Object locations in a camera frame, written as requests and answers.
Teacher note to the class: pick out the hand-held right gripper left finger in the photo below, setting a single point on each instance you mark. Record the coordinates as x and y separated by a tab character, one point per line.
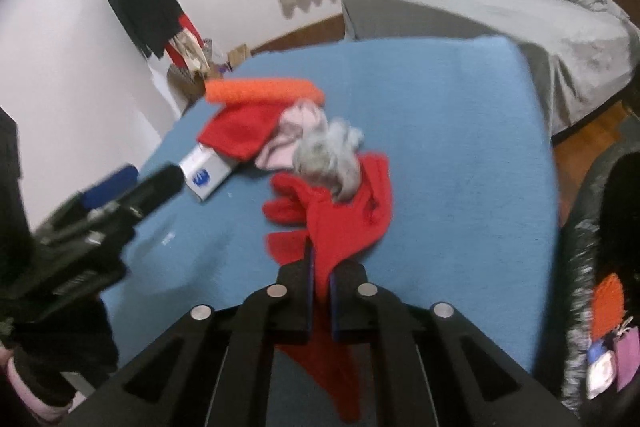
295	302

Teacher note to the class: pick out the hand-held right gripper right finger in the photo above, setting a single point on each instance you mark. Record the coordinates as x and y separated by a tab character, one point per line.
350	302

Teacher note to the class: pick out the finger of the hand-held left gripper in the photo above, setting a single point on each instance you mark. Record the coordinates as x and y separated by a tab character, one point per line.
112	184
155	187

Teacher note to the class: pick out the white cardboard box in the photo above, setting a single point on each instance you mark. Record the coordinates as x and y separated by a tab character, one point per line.
205	172

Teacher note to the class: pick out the red cloth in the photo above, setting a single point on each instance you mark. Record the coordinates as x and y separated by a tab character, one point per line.
345	222

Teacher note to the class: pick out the orange foam net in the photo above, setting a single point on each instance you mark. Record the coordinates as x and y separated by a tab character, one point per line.
607	307
260	91

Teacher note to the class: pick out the pink cloth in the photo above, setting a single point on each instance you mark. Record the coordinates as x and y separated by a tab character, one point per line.
295	127

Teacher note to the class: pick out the bin with black liner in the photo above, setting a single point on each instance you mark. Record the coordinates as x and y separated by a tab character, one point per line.
580	232

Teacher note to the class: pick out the blue plastic bag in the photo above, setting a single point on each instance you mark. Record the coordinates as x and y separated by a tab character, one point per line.
596	353

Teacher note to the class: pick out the light purple wrapper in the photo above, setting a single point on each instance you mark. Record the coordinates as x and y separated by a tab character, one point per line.
627	357

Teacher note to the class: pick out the striped bag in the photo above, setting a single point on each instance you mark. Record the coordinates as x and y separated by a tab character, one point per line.
182	82

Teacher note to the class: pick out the small purple bag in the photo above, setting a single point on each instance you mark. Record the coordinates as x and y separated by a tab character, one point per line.
220	66

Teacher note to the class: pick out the brown paper bag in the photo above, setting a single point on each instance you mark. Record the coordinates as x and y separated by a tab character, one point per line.
239	56

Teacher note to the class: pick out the red garment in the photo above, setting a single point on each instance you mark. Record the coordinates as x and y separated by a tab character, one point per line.
192	32

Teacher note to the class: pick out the blue towel covered table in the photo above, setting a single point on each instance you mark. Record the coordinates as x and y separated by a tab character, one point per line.
450	157

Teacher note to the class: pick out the black coat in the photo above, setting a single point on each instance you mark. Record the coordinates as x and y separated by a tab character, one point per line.
145	7

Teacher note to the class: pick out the bed with grey sheet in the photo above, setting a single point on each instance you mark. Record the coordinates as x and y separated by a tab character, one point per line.
475	22

